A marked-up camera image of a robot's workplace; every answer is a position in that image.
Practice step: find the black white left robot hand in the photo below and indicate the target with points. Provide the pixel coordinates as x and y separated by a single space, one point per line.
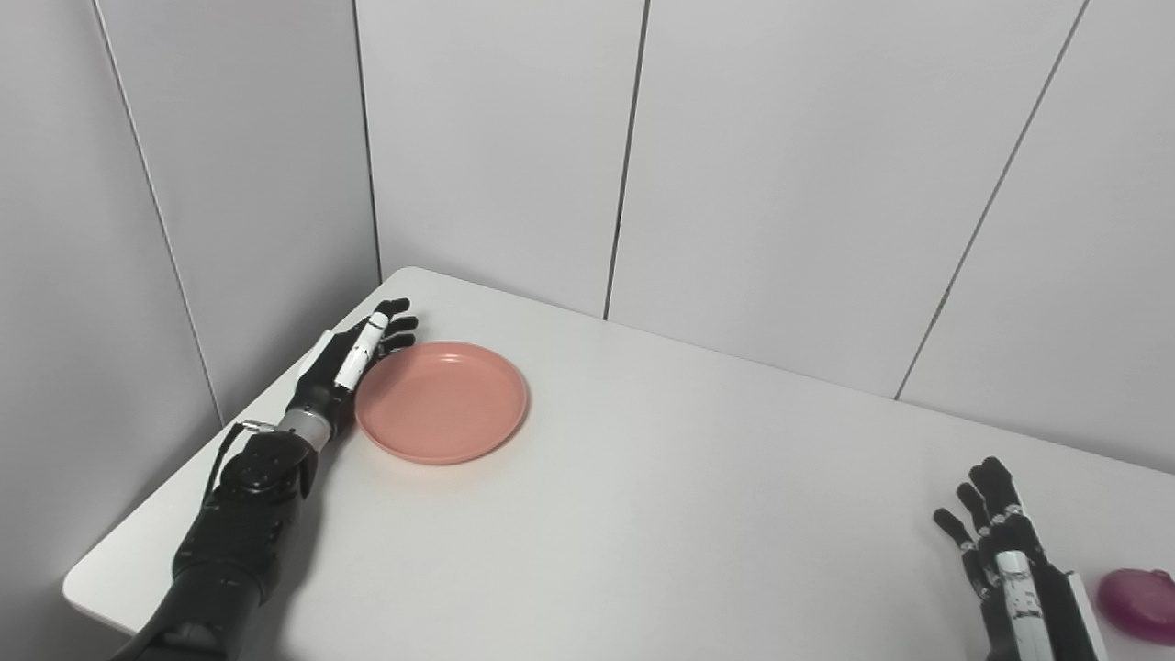
335 367

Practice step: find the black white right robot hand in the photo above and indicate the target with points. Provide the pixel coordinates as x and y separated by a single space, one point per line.
1019 578

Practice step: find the pink round plate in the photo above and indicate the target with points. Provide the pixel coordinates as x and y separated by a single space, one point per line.
441 402

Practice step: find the purple red onion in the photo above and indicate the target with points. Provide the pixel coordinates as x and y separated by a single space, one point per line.
1143 601

